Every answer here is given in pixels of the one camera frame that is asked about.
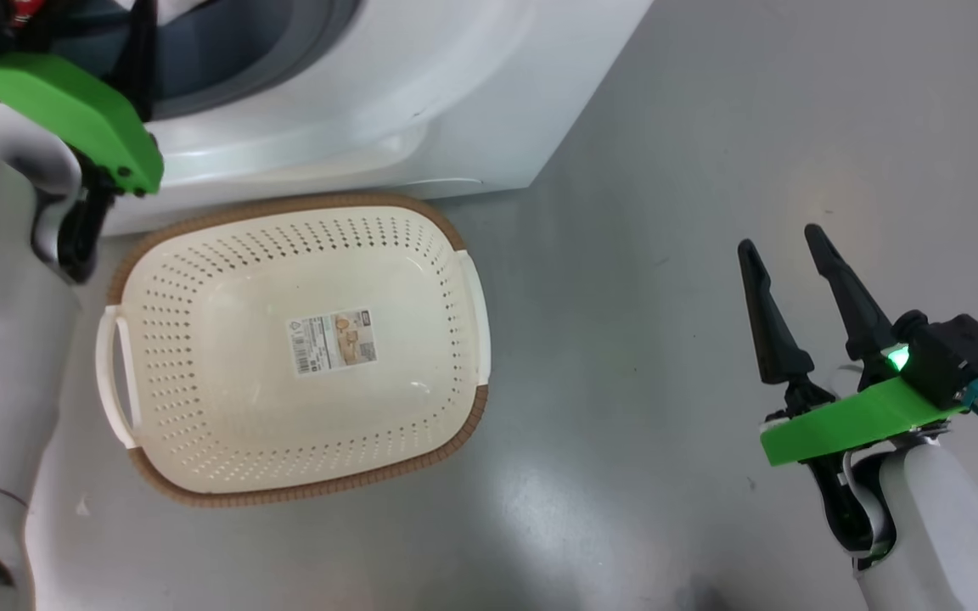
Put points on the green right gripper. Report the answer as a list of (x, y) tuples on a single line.
[(845, 424)]

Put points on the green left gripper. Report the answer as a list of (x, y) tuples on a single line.
[(73, 110)]

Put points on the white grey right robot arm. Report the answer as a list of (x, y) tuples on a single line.
[(956, 535)]

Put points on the white front-load washing machine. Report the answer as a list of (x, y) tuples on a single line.
[(421, 85)]

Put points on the white product label sticker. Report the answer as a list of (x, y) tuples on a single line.
[(332, 341)]

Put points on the cream laundry basket brown rim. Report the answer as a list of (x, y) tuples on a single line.
[(243, 424)]

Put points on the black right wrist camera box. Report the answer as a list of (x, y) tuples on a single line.
[(956, 352)]

